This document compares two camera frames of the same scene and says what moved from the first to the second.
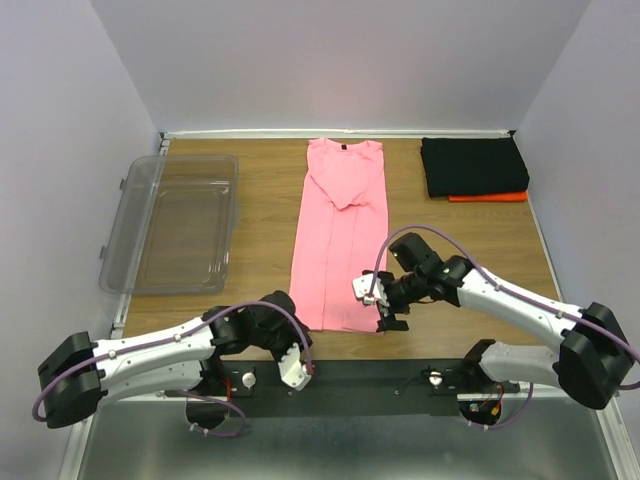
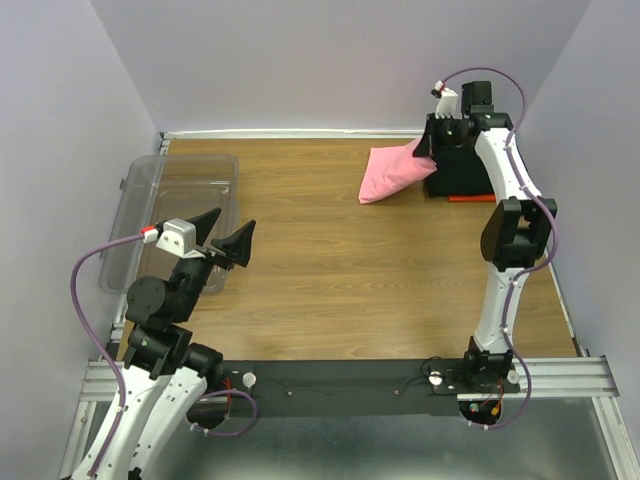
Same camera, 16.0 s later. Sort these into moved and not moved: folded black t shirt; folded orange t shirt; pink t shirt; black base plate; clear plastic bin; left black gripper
Moved: pink t shirt; left black gripper
Not moved: folded orange t shirt; black base plate; folded black t shirt; clear plastic bin
